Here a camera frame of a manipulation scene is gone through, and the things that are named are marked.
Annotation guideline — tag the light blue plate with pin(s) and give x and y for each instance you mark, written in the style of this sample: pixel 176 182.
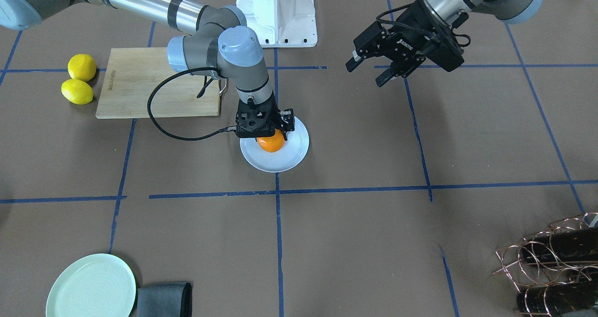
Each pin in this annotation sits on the light blue plate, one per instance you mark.
pixel 290 155

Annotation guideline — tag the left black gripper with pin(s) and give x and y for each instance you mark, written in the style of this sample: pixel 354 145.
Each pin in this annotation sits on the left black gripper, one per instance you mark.
pixel 417 32

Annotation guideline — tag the upper yellow lemon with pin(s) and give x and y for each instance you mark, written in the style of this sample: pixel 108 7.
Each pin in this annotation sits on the upper yellow lemon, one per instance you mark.
pixel 77 91

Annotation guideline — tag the light green plate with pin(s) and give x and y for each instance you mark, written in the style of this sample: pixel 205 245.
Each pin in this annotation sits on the light green plate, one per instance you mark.
pixel 98 285

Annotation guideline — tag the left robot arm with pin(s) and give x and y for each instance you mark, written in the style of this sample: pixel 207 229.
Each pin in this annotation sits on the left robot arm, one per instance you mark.
pixel 455 12

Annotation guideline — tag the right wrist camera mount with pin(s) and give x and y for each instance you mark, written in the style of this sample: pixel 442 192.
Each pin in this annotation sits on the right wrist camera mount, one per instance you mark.
pixel 253 124

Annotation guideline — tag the copper wire bottle rack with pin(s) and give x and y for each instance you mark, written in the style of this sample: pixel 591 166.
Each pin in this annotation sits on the copper wire bottle rack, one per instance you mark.
pixel 554 271

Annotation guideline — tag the grey folded cloth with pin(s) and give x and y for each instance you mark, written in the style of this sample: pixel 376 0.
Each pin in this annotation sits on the grey folded cloth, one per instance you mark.
pixel 170 299

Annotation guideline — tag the lower yellow lemon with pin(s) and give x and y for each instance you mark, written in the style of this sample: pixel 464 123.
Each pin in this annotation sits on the lower yellow lemon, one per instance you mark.
pixel 82 67

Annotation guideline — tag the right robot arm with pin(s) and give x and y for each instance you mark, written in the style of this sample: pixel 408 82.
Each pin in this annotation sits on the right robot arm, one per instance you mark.
pixel 215 42

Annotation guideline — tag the dark green wine bottle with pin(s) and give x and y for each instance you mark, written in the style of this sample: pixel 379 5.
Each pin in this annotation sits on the dark green wine bottle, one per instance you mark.
pixel 569 246

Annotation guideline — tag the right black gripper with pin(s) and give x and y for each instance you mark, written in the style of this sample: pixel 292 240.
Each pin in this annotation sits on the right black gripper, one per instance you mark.
pixel 287 119

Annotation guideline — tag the orange fruit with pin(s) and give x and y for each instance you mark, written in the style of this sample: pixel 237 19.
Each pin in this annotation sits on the orange fruit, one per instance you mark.
pixel 273 143

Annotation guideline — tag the yellow lemon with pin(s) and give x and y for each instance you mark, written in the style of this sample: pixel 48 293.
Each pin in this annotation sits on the yellow lemon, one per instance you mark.
pixel 77 91
pixel 82 67

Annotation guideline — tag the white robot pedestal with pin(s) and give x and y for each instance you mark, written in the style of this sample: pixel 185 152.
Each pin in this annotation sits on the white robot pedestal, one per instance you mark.
pixel 281 23

